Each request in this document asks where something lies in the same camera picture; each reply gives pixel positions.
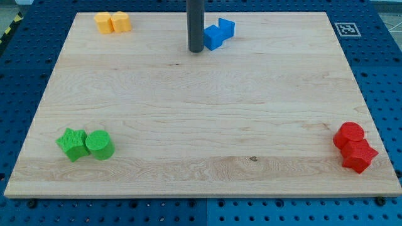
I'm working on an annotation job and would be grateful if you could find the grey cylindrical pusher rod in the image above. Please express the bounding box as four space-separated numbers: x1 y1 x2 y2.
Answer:
186 0 205 53

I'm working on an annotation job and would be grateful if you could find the green cylinder block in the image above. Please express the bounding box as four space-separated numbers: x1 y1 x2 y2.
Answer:
85 130 115 160

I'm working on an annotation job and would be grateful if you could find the yellow pentagon block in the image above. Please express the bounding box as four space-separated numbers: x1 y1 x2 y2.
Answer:
94 12 114 34

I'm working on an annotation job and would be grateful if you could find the blue cube block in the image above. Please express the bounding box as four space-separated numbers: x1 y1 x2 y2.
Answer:
204 25 224 51

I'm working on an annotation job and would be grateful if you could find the red star block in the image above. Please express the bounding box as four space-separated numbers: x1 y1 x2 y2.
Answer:
340 139 379 174

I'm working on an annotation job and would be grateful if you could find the yellow hexagon block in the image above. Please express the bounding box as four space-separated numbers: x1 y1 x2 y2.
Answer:
111 11 132 33

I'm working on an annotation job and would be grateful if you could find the white fiducial marker tag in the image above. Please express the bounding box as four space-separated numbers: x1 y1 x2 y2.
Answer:
334 22 361 37

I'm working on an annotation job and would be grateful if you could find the light wooden board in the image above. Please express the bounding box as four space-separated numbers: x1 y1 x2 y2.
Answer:
4 12 401 198

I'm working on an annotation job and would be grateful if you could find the blue notched block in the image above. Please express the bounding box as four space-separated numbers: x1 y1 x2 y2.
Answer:
218 18 235 40

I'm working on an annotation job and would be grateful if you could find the red cylinder block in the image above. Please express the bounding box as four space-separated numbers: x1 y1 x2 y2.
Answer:
332 122 365 149

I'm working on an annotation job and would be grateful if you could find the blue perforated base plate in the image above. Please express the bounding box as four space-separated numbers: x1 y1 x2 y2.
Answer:
1 0 401 225

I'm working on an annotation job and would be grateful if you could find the green star block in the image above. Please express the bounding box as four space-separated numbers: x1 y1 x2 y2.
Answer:
55 128 90 162

